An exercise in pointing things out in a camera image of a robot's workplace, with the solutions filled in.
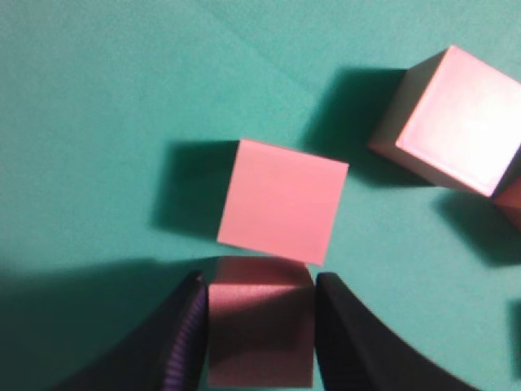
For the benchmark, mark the red cube placed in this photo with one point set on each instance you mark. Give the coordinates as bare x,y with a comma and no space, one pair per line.
454,121
508,202
261,313

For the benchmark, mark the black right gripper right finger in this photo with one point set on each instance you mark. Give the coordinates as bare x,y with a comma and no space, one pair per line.
356,351

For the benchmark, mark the green cloth backdrop and cover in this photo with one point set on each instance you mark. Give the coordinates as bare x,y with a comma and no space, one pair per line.
118,126

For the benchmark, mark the red cube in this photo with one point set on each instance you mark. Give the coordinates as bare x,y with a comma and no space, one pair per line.
282,202

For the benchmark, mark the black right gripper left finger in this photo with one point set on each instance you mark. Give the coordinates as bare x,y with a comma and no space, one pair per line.
166,352

